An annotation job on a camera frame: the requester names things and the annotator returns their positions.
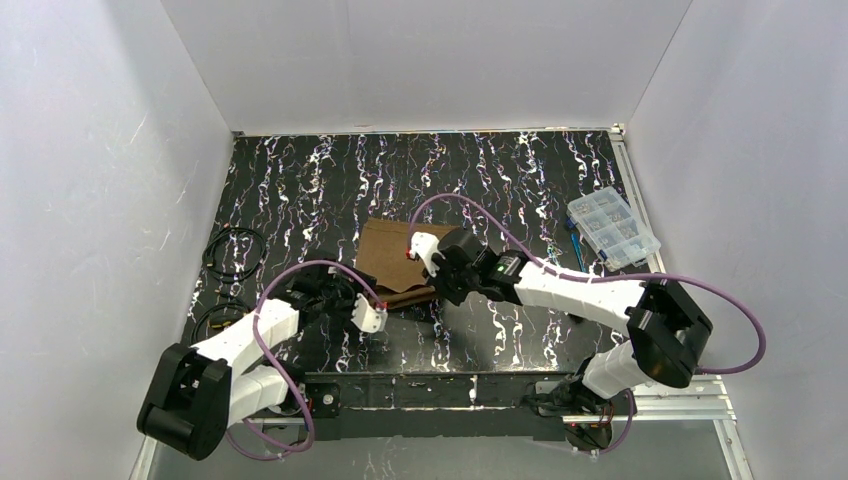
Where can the brown woven cloth napkin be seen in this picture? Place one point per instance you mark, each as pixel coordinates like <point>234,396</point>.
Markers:
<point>382,255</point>

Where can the blue handled utensil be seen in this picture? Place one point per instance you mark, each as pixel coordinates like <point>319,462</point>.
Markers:
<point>576,243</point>

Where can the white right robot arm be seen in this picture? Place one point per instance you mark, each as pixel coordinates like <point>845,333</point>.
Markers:
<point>665,331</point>

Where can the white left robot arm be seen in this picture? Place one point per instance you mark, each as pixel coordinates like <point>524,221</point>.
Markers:
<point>199,391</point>

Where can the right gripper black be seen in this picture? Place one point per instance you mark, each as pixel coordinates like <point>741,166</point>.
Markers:
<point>444,277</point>

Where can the clear plastic compartment box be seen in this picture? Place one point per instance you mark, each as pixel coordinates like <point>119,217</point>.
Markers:
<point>617,236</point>

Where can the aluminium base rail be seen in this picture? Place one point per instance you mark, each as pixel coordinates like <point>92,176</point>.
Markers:
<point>491,404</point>

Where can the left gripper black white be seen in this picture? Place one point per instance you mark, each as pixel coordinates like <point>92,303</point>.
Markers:
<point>342,291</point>

